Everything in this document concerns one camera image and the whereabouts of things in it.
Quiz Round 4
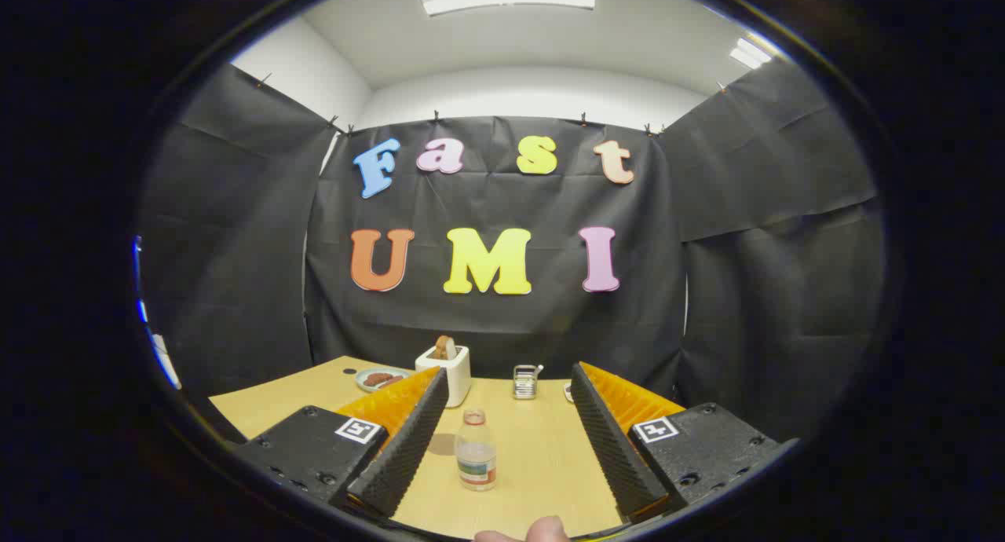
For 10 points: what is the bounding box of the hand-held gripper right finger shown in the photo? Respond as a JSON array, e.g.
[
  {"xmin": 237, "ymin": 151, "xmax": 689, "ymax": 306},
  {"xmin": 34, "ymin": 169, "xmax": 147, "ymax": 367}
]
[{"xmin": 571, "ymin": 361, "xmax": 798, "ymax": 525}]

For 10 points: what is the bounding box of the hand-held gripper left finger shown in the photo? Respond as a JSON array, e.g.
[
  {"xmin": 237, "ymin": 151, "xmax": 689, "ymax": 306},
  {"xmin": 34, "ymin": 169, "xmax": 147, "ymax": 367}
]
[{"xmin": 233, "ymin": 367, "xmax": 450, "ymax": 519}]

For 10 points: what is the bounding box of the clear plastic juice bottle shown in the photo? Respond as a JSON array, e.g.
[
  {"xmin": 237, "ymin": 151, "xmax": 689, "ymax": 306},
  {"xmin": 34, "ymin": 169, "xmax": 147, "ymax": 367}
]
[{"xmin": 455, "ymin": 408, "xmax": 498, "ymax": 492}]

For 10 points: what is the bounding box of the pale green plate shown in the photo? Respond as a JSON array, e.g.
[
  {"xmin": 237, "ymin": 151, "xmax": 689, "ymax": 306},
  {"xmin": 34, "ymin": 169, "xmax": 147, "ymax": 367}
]
[{"xmin": 355, "ymin": 367, "xmax": 415, "ymax": 392}]

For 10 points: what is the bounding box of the wooden table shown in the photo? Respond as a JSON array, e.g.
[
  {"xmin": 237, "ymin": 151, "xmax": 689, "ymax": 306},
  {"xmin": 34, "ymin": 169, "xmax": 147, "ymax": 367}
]
[{"xmin": 208, "ymin": 356, "xmax": 692, "ymax": 540}]

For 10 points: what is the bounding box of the white toaster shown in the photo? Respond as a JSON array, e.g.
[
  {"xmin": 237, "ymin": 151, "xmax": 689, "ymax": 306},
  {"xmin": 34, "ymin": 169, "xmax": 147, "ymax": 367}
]
[{"xmin": 415, "ymin": 343, "xmax": 472, "ymax": 408}]

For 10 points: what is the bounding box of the small ceiling light panel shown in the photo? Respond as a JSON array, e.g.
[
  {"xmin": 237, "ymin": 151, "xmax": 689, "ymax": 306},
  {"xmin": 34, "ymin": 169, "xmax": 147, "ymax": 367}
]
[{"xmin": 729, "ymin": 35, "xmax": 774, "ymax": 70}]

